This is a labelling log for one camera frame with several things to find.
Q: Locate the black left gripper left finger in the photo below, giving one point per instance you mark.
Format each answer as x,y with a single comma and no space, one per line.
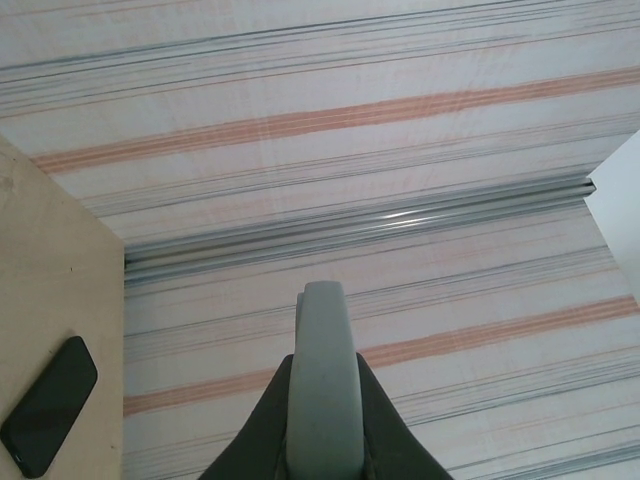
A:
255,440

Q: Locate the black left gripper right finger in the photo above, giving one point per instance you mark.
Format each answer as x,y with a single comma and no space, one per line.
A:
395,440

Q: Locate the grey-blue phone case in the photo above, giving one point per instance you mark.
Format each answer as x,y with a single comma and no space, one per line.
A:
325,400

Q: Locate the black smartphone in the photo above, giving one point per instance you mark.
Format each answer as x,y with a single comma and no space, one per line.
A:
45,410

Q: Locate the aluminium frame post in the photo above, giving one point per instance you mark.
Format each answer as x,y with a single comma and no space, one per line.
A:
350,227

